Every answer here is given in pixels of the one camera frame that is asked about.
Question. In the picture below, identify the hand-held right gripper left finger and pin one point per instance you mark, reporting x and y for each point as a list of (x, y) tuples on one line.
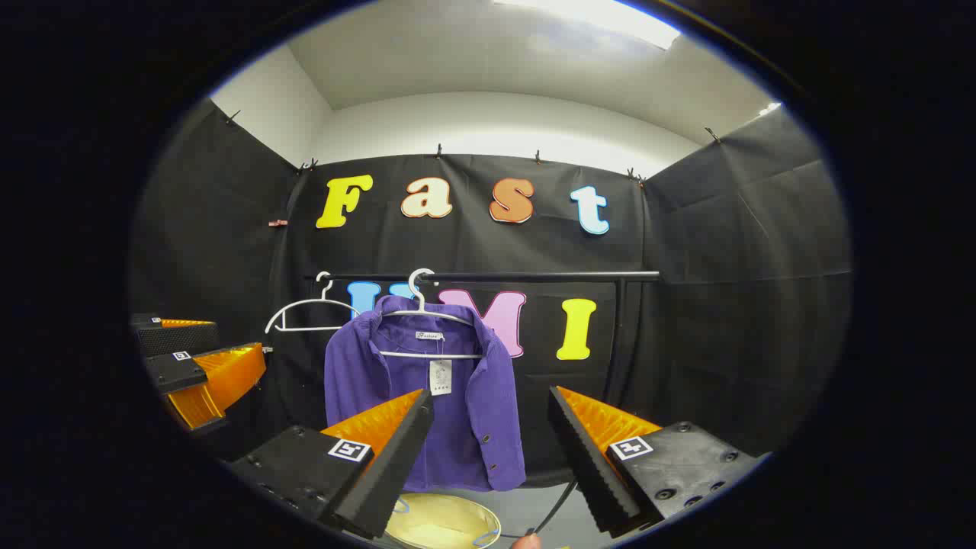
[(385, 473)]

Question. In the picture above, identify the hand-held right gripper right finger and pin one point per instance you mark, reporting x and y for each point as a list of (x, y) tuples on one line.
[(591, 473)]

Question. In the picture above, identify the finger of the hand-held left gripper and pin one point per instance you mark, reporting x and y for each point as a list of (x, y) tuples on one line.
[(179, 339), (229, 374)]

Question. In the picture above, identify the cream laundry hamper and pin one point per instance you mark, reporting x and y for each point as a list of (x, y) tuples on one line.
[(438, 526)]

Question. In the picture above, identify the large white clothes hanger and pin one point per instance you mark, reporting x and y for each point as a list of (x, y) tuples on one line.
[(421, 305)]

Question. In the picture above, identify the small white clothes hanger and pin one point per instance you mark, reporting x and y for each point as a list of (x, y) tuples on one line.
[(305, 305)]

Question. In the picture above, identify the black clothes rack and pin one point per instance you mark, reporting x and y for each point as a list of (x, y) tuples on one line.
[(534, 277)]

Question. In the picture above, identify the small ceiling light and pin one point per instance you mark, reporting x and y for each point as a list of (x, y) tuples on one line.
[(769, 108)]

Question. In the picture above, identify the long ceiling light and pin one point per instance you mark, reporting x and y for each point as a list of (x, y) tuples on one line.
[(610, 19)]

